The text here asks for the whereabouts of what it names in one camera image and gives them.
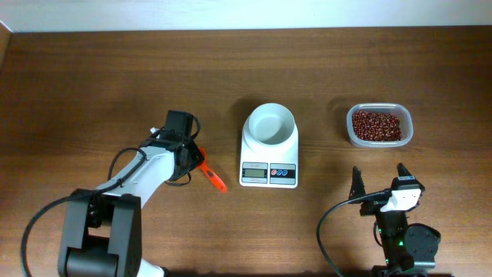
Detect red beans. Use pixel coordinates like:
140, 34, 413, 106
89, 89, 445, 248
351, 111, 402, 142

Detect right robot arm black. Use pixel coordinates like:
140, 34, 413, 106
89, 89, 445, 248
348, 163, 441, 276

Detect orange measuring scoop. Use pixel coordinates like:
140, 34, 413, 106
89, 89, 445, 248
198, 148, 228, 193

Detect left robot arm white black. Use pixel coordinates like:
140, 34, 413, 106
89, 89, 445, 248
58, 111, 204, 277

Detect white digital kitchen scale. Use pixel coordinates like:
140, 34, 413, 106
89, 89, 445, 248
239, 117, 300, 189

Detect white round bowl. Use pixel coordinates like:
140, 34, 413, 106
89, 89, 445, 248
247, 103, 295, 145

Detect clear plastic container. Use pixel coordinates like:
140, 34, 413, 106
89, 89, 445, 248
346, 103, 414, 148

